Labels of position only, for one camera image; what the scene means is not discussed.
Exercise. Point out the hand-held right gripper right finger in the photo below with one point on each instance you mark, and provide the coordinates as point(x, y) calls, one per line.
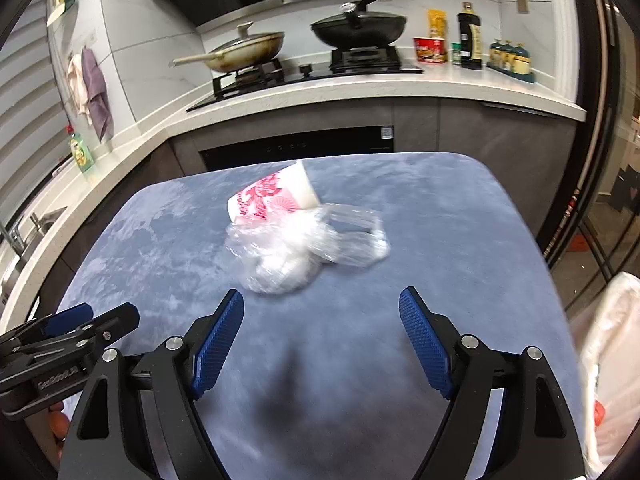
point(425, 340)

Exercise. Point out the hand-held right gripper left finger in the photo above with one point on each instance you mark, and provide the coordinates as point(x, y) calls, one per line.
point(220, 340)

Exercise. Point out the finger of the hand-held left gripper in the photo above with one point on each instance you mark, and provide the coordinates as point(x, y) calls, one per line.
point(117, 320)
point(70, 317)

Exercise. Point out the clear plastic bag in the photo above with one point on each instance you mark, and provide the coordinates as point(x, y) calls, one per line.
point(280, 260)

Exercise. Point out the trash bin with white liner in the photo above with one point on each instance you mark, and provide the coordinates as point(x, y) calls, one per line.
point(615, 360)

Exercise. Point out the person's left hand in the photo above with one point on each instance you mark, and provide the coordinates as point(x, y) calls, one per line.
point(59, 422)

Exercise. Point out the blue table cloth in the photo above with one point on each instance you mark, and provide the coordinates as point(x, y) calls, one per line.
point(350, 335)

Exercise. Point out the steel faucet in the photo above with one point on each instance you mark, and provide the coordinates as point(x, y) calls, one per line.
point(20, 235)

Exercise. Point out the kitchen sink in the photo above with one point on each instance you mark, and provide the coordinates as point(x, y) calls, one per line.
point(47, 220)

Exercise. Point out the white red-print paper cup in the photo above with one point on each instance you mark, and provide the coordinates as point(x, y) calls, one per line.
point(280, 192)

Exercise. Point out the green dish soap bottle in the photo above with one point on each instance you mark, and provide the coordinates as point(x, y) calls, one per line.
point(81, 152)

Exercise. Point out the purple hanging towel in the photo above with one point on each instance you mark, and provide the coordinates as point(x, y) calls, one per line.
point(97, 95)

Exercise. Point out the beige hanging towel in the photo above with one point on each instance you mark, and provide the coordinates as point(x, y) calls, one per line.
point(77, 90)

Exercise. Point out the grey window blind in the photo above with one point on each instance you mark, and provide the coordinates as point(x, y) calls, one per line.
point(30, 85)

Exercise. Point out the white kitchen counter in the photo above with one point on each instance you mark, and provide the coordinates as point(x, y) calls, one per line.
point(450, 90)

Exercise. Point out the black gas stove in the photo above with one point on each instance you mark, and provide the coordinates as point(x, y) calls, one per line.
point(320, 72)

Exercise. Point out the small green jar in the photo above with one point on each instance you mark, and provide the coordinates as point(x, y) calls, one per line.
point(457, 55)

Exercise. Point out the red instant noodle cup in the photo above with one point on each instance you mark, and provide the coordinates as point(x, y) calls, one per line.
point(430, 51)

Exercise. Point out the spice jar set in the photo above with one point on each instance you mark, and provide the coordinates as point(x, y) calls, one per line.
point(510, 62)

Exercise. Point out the frying pan with lid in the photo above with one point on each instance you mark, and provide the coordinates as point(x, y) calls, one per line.
point(245, 50)

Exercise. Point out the dark sauce bottle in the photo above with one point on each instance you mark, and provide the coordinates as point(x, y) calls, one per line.
point(470, 40)

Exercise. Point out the black wok with lid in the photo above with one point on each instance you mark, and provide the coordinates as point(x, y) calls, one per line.
point(360, 30)

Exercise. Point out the yellow food packet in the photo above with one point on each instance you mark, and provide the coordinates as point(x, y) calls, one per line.
point(437, 22)

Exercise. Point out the wall socket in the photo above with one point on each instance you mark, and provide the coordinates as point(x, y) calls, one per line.
point(522, 2)

